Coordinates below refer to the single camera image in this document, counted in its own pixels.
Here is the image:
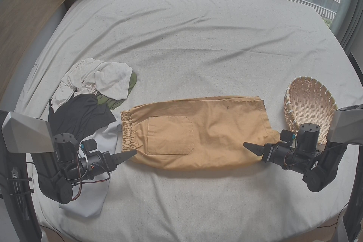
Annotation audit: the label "blue-green curtain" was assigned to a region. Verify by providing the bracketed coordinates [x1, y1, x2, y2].
[329, 0, 363, 51]

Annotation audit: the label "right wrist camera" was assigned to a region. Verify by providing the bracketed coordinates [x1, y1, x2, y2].
[279, 129, 294, 144]

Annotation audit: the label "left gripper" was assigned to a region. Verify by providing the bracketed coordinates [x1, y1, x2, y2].
[85, 151, 118, 173]

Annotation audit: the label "round woven basket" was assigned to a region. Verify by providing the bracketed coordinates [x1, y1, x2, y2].
[284, 76, 339, 145]

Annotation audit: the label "bed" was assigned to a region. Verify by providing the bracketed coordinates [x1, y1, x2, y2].
[0, 0, 363, 242]

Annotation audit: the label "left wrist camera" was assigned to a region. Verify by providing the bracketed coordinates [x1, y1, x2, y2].
[82, 138, 99, 152]

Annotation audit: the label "white garment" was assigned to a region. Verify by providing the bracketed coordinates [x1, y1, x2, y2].
[51, 58, 133, 112]

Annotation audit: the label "black garment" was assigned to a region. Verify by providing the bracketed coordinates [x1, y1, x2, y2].
[48, 93, 117, 140]

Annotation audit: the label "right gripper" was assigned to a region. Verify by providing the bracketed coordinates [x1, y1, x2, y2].
[261, 143, 286, 165]

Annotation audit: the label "olive green garment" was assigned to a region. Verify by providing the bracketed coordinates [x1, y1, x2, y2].
[95, 71, 138, 111]

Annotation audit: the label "pale grey garment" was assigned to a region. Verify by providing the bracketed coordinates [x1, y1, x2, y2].
[58, 121, 120, 219]

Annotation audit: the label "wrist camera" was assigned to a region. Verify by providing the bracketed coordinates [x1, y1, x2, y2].
[82, 138, 99, 152]
[279, 129, 294, 144]

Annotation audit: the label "tan shorts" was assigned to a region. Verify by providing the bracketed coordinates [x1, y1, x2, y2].
[120, 96, 281, 172]

